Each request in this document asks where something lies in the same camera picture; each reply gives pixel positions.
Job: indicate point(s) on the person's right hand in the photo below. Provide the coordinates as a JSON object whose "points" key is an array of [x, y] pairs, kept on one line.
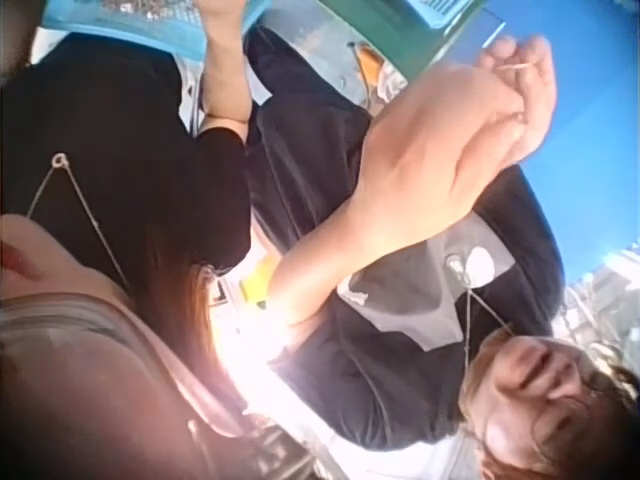
{"points": [[222, 17]]}

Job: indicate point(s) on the light blue plastic crate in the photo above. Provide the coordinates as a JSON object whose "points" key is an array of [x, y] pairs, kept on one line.
{"points": [[125, 22]]}

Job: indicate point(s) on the orange tool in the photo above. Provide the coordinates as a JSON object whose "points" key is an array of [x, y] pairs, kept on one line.
{"points": [[371, 62]]}

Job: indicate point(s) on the green plastic crate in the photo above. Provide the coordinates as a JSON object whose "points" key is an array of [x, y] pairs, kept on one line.
{"points": [[390, 25]]}

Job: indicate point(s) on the yellow object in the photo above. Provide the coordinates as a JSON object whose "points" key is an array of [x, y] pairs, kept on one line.
{"points": [[259, 284]]}

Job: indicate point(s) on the thin pale thread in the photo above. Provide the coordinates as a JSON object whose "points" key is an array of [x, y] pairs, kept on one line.
{"points": [[520, 65]]}

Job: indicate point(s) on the pale heap of goods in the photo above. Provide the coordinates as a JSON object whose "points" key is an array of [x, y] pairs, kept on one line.
{"points": [[607, 295]]}

